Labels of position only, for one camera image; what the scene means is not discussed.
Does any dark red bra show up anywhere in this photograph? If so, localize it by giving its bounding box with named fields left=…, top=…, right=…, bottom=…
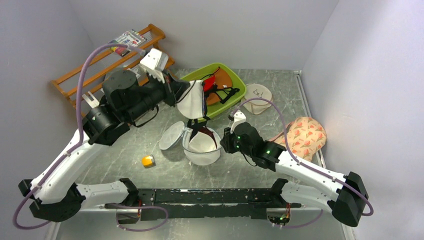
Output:
left=198, top=126, right=218, bottom=148

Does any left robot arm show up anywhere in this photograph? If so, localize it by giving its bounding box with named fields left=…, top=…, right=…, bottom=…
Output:
left=18, top=70, right=191, bottom=222

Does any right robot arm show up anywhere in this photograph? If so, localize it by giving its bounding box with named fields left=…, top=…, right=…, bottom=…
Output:
left=220, top=122, right=369, bottom=227

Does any red black bra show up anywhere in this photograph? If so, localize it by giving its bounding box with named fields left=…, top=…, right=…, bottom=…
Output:
left=202, top=66, right=240, bottom=106

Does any orange brown bra pad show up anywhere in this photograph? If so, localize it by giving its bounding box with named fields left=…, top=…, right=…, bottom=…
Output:
left=203, top=66, right=233, bottom=106

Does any beige embroidered bag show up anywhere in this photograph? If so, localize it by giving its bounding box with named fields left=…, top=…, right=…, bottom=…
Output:
left=241, top=83, right=274, bottom=115

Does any wooden shelf rack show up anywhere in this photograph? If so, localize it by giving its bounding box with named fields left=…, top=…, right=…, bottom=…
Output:
left=50, top=23, right=166, bottom=109

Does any green plastic tray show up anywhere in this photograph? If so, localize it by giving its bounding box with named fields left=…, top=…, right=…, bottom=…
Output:
left=180, top=62, right=247, bottom=119

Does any colored marker pack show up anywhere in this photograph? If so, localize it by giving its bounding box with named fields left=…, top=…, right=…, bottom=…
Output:
left=109, top=30, right=148, bottom=57

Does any yellow white small block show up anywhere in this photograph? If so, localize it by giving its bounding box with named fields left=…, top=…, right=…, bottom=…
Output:
left=141, top=154, right=156, bottom=169

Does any floral pink pouch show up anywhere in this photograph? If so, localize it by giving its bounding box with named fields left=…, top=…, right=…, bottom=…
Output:
left=285, top=116, right=327, bottom=162

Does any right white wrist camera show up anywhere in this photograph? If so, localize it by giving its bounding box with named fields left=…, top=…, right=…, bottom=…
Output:
left=229, top=110, right=247, bottom=134

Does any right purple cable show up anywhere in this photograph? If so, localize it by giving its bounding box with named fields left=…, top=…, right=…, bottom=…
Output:
left=231, top=97, right=375, bottom=230

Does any purple cable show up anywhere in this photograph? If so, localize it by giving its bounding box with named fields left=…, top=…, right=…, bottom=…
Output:
left=12, top=43, right=170, bottom=232
left=231, top=97, right=375, bottom=230

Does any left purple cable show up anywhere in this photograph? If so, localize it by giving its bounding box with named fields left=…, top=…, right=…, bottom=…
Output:
left=12, top=43, right=170, bottom=232

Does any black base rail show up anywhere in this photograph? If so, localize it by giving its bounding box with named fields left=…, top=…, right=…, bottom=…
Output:
left=117, top=188, right=301, bottom=224

